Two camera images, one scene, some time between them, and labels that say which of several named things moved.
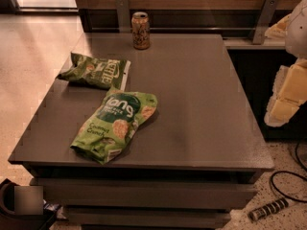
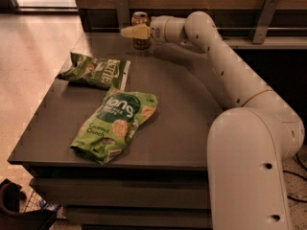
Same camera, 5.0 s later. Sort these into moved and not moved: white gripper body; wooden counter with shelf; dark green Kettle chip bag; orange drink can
Moved: white gripper body
Not moved: orange drink can; wooden counter with shelf; dark green Kettle chip bag
